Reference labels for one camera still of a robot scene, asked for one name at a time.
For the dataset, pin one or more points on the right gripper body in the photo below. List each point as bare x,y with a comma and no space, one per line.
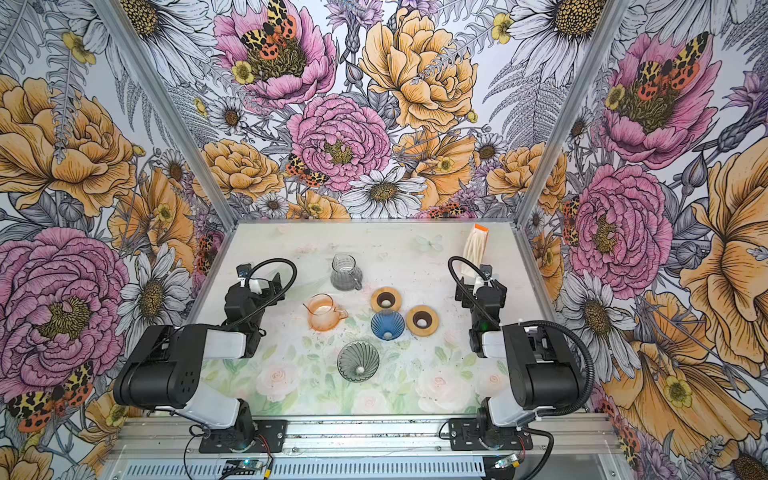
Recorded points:
477,288

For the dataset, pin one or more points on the white coffee filter stack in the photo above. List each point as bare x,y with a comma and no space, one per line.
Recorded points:
475,244

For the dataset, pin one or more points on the orange glass pitcher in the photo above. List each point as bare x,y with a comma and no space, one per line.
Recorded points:
324,314

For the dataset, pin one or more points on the grey glass dripper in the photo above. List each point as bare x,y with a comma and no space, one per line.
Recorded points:
358,362

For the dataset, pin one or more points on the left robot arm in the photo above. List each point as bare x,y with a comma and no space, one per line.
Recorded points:
163,371

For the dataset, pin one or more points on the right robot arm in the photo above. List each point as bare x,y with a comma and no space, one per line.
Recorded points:
550,371

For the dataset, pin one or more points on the blue glass dripper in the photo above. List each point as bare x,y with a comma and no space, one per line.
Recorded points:
387,325

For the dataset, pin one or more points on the clear grey glass pitcher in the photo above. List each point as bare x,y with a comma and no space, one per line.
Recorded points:
346,275

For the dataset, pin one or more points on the green circuit board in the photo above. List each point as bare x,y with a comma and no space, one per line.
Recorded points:
243,467

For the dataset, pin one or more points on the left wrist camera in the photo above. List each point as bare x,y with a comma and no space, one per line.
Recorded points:
246,273

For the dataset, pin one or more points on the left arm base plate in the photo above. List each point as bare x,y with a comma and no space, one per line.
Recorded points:
261,436

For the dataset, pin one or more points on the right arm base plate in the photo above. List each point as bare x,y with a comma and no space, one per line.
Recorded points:
473,434

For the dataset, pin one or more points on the aluminium mounting rail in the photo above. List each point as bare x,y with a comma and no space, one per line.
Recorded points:
303,437

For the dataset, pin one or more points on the white vented cable duct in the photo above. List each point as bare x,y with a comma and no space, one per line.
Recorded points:
462,467

